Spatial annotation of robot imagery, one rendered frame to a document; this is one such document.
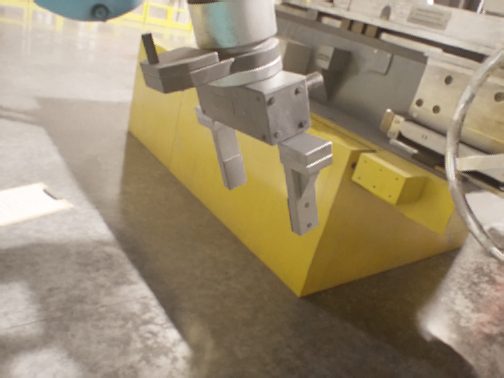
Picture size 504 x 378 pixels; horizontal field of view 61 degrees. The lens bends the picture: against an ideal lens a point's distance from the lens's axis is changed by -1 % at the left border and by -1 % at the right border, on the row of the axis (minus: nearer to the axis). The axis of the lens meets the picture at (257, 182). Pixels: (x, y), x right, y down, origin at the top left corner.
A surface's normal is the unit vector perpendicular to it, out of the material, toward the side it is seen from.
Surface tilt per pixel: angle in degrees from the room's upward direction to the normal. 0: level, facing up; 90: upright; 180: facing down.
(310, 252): 90
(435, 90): 90
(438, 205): 90
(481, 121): 90
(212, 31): 107
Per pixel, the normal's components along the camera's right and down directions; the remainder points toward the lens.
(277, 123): 0.57, 0.33
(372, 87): -0.77, 0.05
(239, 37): 0.16, 0.48
